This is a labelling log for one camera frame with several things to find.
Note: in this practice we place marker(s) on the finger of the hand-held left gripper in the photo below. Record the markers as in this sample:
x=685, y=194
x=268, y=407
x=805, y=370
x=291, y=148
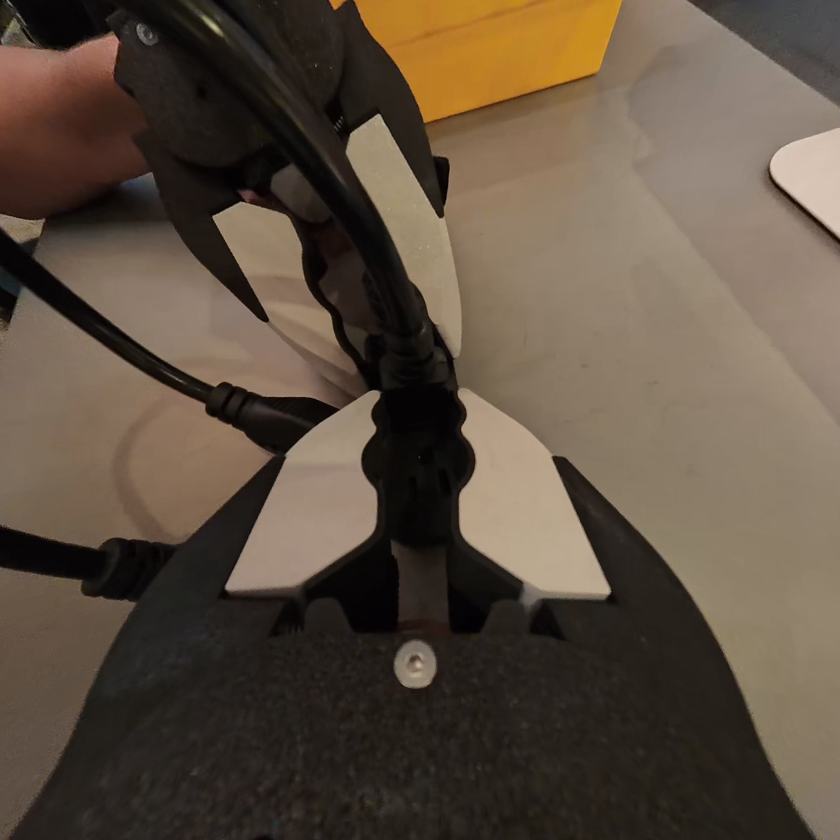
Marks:
x=420, y=229
x=269, y=262

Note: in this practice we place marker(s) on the black power strip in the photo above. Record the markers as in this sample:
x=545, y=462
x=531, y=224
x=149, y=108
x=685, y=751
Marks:
x=420, y=485

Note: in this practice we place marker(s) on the white stand with flat base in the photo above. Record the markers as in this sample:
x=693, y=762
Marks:
x=814, y=177

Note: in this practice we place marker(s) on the person's left hand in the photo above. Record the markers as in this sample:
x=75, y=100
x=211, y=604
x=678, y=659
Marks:
x=59, y=131

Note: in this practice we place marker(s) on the grey desk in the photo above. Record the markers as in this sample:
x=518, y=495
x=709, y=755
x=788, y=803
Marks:
x=656, y=361

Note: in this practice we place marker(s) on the yellow plastic bin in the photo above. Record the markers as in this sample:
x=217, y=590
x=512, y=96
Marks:
x=512, y=52

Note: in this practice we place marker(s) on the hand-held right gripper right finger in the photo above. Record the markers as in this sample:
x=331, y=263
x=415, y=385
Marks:
x=531, y=518

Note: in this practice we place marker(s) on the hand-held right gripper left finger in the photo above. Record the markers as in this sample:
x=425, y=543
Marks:
x=315, y=518

